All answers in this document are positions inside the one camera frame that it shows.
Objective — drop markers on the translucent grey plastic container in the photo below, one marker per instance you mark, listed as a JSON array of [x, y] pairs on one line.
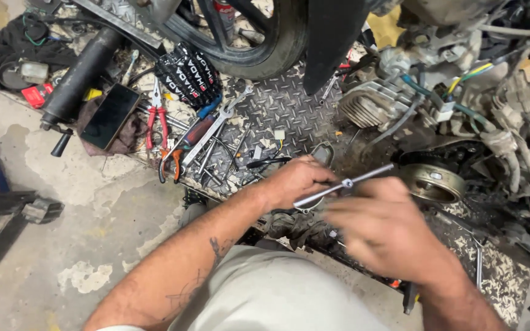
[[34, 72]]

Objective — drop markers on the person's light grey shirt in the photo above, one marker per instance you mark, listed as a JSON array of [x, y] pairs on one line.
[[265, 294]]

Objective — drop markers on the finned grey engine cylinder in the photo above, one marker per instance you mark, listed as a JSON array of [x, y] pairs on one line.
[[375, 103]]

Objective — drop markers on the large silver combination wrench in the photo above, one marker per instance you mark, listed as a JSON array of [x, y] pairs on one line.
[[210, 133]]

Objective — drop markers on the black motorcycle mudguard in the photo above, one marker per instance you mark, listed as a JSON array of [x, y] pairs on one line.
[[329, 41]]

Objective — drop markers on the dark brown rag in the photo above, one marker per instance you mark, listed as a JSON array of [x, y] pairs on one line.
[[129, 138]]

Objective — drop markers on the red spray can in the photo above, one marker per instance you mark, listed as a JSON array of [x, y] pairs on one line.
[[224, 16]]

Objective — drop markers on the person's left hand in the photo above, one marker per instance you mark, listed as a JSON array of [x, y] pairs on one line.
[[292, 181]]

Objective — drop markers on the small red box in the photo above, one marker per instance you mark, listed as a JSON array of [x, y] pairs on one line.
[[37, 95]]

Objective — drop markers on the black motorcycle wheel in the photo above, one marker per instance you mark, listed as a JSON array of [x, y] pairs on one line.
[[269, 50]]

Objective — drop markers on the person's right fingers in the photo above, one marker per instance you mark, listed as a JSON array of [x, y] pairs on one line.
[[352, 207]]

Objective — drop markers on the thin silver spanner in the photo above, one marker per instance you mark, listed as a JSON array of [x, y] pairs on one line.
[[328, 91]]

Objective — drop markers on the dirty wrapped wiring harness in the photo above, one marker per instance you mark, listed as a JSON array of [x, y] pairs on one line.
[[518, 138]]

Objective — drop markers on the person's right hand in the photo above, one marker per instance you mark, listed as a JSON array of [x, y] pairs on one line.
[[384, 234]]

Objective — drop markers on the greasy grey rag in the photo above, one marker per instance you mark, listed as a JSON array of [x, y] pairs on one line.
[[292, 227]]

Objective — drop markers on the small white plug connector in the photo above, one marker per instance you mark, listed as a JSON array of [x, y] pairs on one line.
[[279, 134]]

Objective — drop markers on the person's left fingers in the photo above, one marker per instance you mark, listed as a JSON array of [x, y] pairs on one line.
[[322, 177]]

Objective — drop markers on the black curved hand tool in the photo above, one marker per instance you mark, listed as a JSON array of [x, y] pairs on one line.
[[267, 162]]

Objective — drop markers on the grey metal engine cover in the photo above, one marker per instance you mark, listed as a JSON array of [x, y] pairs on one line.
[[324, 154]]

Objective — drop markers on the black smartphone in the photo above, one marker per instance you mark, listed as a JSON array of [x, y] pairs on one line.
[[110, 116]]

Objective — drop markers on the long silver wrench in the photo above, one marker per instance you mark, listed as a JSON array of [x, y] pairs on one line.
[[479, 266]]

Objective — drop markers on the round black disc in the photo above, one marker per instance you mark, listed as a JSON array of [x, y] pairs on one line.
[[9, 78]]

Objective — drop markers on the black cloth heap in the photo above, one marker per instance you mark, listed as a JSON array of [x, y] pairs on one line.
[[12, 43]]

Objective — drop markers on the small silver open-end wrench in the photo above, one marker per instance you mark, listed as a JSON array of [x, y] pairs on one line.
[[242, 95]]

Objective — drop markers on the orange and black pliers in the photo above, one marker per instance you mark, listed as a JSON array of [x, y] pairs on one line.
[[176, 165]]

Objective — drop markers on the motorcycle engine and frame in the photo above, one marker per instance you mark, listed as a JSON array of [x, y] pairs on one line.
[[453, 55]]

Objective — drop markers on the black printed work gloves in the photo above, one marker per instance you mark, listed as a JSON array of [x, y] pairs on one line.
[[189, 76]]

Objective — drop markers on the round metal flywheel rotor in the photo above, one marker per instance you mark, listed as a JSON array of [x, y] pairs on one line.
[[430, 184]]

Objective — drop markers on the blue and red screwdriver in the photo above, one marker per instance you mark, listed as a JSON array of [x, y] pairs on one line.
[[200, 128]]

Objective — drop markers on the small yellow piece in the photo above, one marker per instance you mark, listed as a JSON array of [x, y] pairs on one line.
[[92, 94]]

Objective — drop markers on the black cylindrical exhaust pipe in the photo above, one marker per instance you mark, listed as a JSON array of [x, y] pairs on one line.
[[81, 76]]

